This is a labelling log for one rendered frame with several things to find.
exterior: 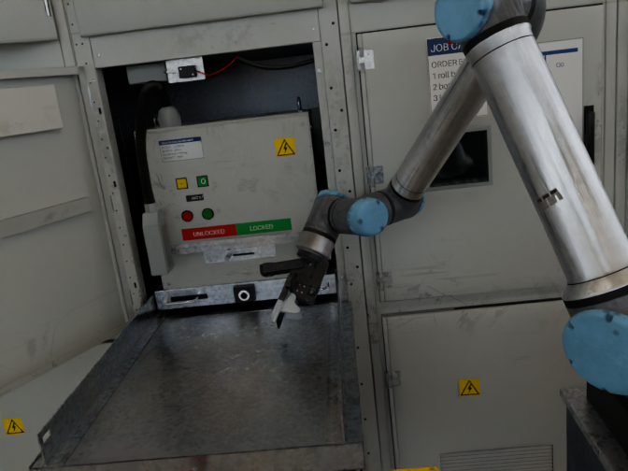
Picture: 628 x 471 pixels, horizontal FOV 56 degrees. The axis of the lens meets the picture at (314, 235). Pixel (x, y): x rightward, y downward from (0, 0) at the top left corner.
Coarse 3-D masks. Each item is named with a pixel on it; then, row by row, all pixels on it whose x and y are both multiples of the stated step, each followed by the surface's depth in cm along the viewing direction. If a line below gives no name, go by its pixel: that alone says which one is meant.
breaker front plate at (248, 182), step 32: (192, 128) 164; (224, 128) 164; (256, 128) 163; (288, 128) 163; (160, 160) 167; (192, 160) 166; (224, 160) 166; (256, 160) 166; (288, 160) 165; (160, 192) 169; (192, 192) 169; (224, 192) 168; (256, 192) 168; (288, 192) 168; (192, 224) 171; (224, 224) 171; (192, 256) 174; (224, 256) 173; (256, 256) 173; (288, 256) 173
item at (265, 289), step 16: (160, 288) 178; (176, 288) 176; (192, 288) 175; (208, 288) 175; (224, 288) 175; (256, 288) 174; (272, 288) 174; (336, 288) 175; (160, 304) 177; (192, 304) 176; (208, 304) 176
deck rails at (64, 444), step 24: (144, 312) 167; (336, 312) 164; (120, 336) 149; (144, 336) 163; (336, 336) 149; (120, 360) 147; (336, 360) 136; (96, 384) 133; (336, 384) 126; (72, 408) 121; (96, 408) 127; (336, 408) 116; (72, 432) 119; (336, 432) 109; (48, 456) 110
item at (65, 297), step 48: (0, 96) 137; (48, 96) 148; (0, 144) 141; (48, 144) 151; (96, 144) 161; (0, 192) 141; (48, 192) 152; (96, 192) 165; (0, 240) 141; (48, 240) 152; (96, 240) 165; (0, 288) 142; (48, 288) 153; (96, 288) 166; (0, 336) 142; (48, 336) 153; (96, 336) 166; (0, 384) 143
